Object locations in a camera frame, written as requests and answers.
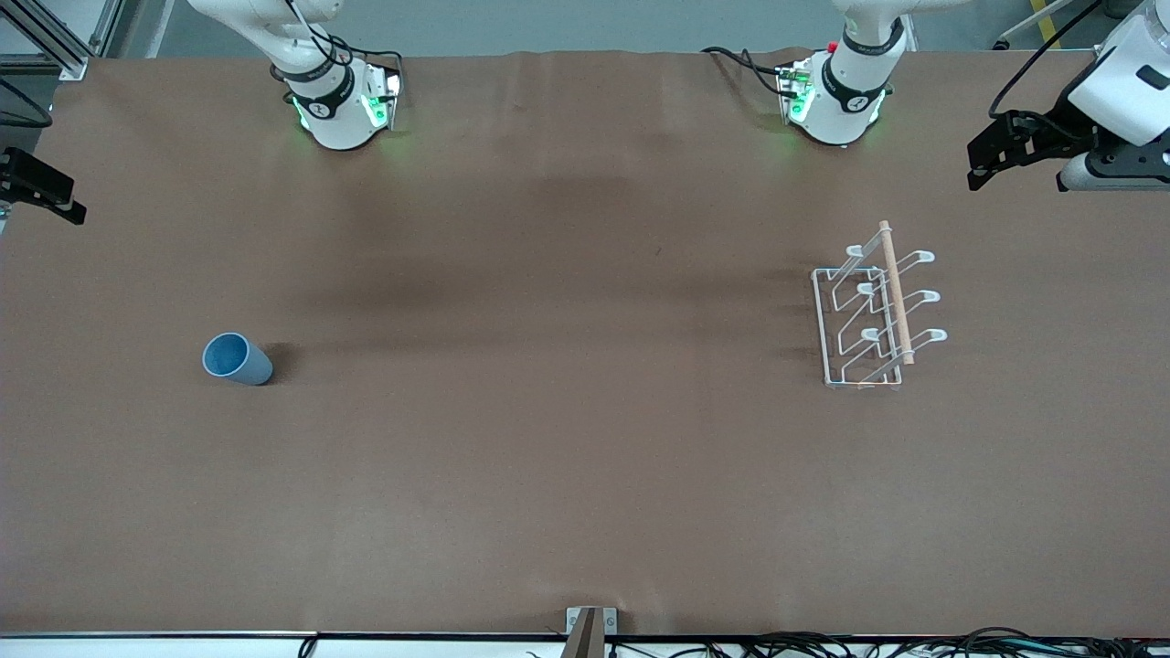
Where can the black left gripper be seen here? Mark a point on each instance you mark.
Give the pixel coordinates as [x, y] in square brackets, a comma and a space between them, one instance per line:
[1066, 124]

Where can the blue plastic cup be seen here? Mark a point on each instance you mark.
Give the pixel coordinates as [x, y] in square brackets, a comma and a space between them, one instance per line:
[239, 361]

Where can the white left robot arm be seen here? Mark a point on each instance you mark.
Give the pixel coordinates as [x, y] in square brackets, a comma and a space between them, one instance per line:
[845, 110]

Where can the white thin tube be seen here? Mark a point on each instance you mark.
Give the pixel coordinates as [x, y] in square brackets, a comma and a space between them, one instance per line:
[1015, 35]

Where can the brown table mat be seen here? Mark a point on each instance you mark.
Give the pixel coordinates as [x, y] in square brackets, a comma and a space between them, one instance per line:
[548, 411]

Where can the brown mounting bar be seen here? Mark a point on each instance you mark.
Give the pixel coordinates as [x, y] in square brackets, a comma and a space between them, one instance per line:
[585, 640]

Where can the aluminium frame profile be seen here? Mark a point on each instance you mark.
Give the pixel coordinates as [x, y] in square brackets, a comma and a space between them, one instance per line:
[108, 23]
[55, 46]

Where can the small metal bracket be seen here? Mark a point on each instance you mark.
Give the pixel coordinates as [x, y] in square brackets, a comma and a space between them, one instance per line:
[573, 621]

